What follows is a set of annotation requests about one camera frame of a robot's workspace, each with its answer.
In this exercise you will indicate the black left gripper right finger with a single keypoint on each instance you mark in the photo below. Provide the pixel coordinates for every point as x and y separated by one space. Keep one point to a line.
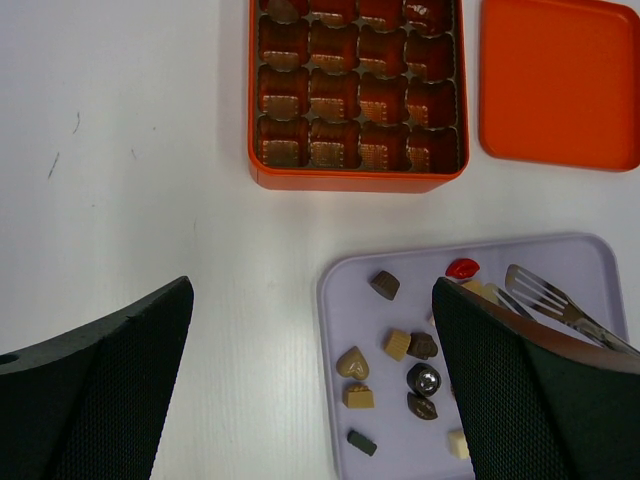
536 403

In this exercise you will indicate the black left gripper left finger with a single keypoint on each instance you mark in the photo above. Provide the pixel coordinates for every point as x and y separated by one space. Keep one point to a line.
91 403

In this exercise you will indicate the metal serving tongs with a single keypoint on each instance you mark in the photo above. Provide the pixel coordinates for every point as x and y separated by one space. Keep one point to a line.
524 289

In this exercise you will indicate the white square chocolate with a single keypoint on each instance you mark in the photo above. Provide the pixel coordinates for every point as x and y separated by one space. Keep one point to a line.
479 289

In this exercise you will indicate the dark brown rose chocolate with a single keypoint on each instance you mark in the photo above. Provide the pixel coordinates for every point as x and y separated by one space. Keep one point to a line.
422 346

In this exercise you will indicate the brown leaf chocolate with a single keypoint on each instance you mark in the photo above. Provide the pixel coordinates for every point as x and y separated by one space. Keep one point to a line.
282 11

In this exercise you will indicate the white rectangular chocolate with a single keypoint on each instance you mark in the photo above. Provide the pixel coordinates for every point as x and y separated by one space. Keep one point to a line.
457 444

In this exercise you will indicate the dark brown lips chocolate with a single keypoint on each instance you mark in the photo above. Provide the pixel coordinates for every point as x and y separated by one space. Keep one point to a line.
421 407

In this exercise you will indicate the dark round foil chocolate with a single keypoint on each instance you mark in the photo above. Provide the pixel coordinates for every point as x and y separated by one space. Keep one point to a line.
423 380

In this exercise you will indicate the tan brick chocolate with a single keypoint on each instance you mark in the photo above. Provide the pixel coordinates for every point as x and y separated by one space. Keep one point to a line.
358 396

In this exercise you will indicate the small black bar chocolate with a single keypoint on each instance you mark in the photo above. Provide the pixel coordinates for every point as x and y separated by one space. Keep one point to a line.
361 442

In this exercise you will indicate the tan heart chocolate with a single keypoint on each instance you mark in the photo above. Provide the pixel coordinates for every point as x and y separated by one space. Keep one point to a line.
353 364

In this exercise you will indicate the orange chocolate tin box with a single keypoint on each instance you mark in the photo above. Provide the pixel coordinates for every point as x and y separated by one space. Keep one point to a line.
363 96

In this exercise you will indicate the lavender plastic tray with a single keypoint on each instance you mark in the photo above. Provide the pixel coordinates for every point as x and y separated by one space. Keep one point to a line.
351 314

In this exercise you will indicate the red lips candy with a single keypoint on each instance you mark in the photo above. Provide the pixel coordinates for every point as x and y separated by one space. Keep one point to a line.
462 269

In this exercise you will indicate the orange tin lid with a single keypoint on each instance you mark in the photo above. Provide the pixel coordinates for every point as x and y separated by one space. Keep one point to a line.
559 83

